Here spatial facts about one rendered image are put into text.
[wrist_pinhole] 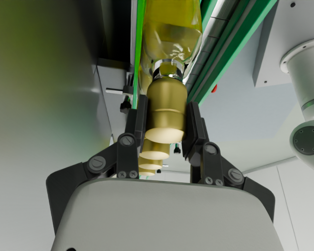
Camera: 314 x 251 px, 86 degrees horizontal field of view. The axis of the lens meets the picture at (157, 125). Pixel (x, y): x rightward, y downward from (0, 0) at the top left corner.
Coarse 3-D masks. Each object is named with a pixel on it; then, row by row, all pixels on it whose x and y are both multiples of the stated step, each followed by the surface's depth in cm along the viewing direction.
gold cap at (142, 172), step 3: (138, 159) 29; (138, 162) 28; (141, 168) 27; (141, 171) 27; (144, 171) 27; (147, 171) 27; (150, 171) 27; (153, 171) 28; (141, 174) 29; (144, 174) 29; (147, 174) 29; (150, 174) 29; (153, 174) 28
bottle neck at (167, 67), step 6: (162, 60) 15; (168, 60) 15; (174, 60) 15; (156, 66) 15; (162, 66) 14; (168, 66) 14; (174, 66) 15; (180, 66) 15; (156, 72) 15; (162, 72) 14; (168, 72) 14; (174, 72) 14; (180, 72) 15; (156, 78) 14; (162, 78) 14; (174, 78) 14; (180, 78) 14
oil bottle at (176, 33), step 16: (160, 0) 16; (176, 0) 16; (192, 0) 17; (144, 16) 16; (160, 16) 15; (176, 16) 15; (192, 16) 16; (144, 32) 15; (160, 32) 14; (176, 32) 14; (192, 32) 15; (144, 48) 15; (160, 48) 14; (176, 48) 14; (192, 48) 15; (144, 64) 16; (192, 64) 16
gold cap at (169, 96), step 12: (156, 84) 13; (168, 84) 13; (180, 84) 14; (156, 96) 13; (168, 96) 13; (180, 96) 13; (156, 108) 12; (168, 108) 12; (180, 108) 13; (156, 120) 12; (168, 120) 12; (180, 120) 12; (156, 132) 12; (168, 132) 12; (180, 132) 12
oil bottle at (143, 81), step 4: (140, 56) 21; (140, 68) 20; (140, 72) 20; (140, 76) 20; (144, 76) 20; (148, 76) 19; (140, 80) 20; (144, 80) 19; (148, 80) 19; (140, 84) 20; (144, 84) 20; (148, 84) 19; (140, 88) 20; (144, 88) 20; (140, 92) 20; (144, 92) 20
